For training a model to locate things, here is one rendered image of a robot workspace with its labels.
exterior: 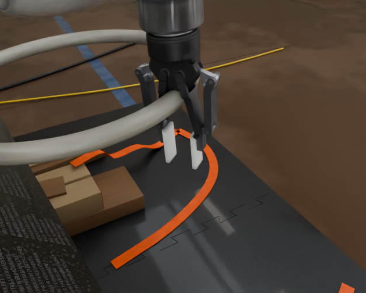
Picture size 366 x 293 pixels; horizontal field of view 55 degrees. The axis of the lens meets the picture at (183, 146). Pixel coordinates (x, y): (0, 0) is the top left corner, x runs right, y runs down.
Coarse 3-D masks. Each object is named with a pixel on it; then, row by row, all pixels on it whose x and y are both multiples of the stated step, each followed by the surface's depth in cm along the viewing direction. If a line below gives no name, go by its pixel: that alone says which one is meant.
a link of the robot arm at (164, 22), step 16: (144, 0) 44; (160, 0) 43; (176, 0) 43; (192, 0) 44; (144, 16) 45; (160, 16) 44; (176, 16) 44; (192, 16) 45; (160, 32) 45; (176, 32) 45
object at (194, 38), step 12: (156, 36) 48; (180, 36) 47; (192, 36) 47; (156, 48) 48; (168, 48) 47; (180, 48) 47; (192, 48) 48; (156, 60) 49; (168, 60) 48; (180, 60) 48; (192, 60) 50; (156, 72) 53; (168, 72) 52; (192, 72) 51; (168, 84) 54; (192, 84) 52
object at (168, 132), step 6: (168, 126) 60; (162, 132) 59; (168, 132) 60; (168, 138) 60; (174, 138) 63; (168, 144) 61; (174, 144) 63; (168, 150) 61; (174, 150) 64; (168, 156) 62; (168, 162) 63
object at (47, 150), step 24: (24, 48) 79; (48, 48) 81; (168, 96) 52; (120, 120) 48; (144, 120) 49; (0, 144) 46; (24, 144) 45; (48, 144) 45; (72, 144) 45; (96, 144) 46
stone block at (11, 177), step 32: (0, 128) 99; (0, 192) 71; (32, 192) 80; (0, 224) 63; (32, 224) 69; (0, 256) 56; (32, 256) 61; (64, 256) 67; (0, 288) 50; (32, 288) 54; (64, 288) 59; (96, 288) 65
